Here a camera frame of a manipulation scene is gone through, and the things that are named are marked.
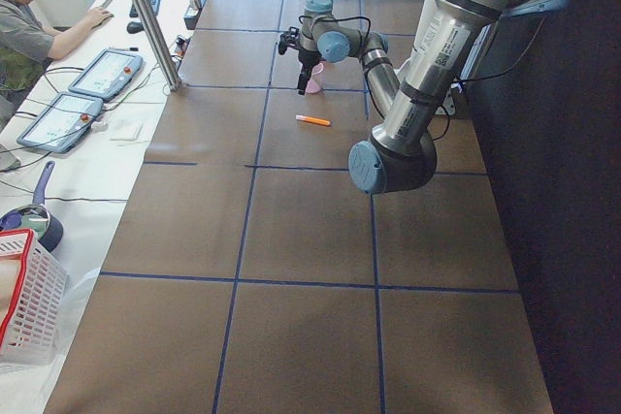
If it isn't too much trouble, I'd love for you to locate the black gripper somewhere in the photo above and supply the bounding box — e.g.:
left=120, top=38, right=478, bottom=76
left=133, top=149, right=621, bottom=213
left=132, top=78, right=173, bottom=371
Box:
left=297, top=48, right=318, bottom=94

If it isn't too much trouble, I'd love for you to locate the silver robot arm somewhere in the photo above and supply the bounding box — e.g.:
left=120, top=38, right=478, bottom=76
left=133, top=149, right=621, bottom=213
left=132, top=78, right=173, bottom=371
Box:
left=278, top=0, right=568, bottom=195

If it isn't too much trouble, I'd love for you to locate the pink mesh pen holder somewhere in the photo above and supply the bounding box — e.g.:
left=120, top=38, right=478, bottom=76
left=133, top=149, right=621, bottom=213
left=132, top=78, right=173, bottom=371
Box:
left=306, top=62, right=324, bottom=94

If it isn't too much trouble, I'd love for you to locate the orange highlighter pen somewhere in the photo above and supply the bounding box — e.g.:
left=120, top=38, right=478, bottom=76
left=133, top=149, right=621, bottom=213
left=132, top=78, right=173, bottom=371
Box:
left=295, top=114, right=331, bottom=127

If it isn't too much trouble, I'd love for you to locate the small steel cup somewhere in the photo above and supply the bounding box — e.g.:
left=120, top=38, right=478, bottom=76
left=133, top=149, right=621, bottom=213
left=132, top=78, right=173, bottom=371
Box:
left=189, top=0, right=206, bottom=11

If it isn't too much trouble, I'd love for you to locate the black box under cup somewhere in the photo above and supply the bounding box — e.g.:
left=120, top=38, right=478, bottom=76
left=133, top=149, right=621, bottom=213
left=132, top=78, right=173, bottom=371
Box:
left=183, top=0, right=203, bottom=30

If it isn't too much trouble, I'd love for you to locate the black computer mouse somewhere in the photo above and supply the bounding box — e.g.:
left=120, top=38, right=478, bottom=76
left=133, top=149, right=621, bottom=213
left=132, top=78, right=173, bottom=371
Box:
left=126, top=21, right=144, bottom=34

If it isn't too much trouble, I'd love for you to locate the far teach pendant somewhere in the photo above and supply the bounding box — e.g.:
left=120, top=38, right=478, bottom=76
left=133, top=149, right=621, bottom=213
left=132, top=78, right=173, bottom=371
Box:
left=68, top=48, right=144, bottom=102

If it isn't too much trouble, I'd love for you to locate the teach pendant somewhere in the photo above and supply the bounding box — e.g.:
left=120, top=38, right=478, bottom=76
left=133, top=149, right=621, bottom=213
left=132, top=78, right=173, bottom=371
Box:
left=16, top=92, right=104, bottom=153
left=68, top=48, right=144, bottom=102

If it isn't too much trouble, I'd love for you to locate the near teach pendant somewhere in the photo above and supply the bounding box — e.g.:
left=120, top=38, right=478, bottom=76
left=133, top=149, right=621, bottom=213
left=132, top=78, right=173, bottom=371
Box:
left=16, top=92, right=104, bottom=153

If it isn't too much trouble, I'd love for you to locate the seated person in grey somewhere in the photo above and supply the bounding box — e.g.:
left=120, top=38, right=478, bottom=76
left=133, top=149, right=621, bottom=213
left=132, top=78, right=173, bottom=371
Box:
left=1, top=0, right=113, bottom=98

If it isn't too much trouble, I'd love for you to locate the white plastic basket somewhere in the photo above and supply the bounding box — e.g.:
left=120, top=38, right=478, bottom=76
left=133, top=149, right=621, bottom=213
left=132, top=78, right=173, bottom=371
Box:
left=1, top=229, right=68, bottom=373

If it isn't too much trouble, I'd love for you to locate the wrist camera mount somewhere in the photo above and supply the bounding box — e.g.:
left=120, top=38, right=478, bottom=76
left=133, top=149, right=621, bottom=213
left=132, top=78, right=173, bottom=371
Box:
left=278, top=26, right=300, bottom=55

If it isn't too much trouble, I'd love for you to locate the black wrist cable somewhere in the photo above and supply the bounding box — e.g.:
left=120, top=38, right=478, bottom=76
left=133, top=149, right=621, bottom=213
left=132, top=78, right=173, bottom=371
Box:
left=298, top=14, right=373, bottom=59

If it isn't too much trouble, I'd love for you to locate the aluminium frame post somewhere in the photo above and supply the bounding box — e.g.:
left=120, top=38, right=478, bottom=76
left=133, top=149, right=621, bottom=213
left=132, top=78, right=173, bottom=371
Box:
left=132, top=0, right=181, bottom=92

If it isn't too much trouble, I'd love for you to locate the blue pot with handle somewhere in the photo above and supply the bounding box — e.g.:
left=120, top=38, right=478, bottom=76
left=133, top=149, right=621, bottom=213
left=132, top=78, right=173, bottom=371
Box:
left=1, top=161, right=64, bottom=252

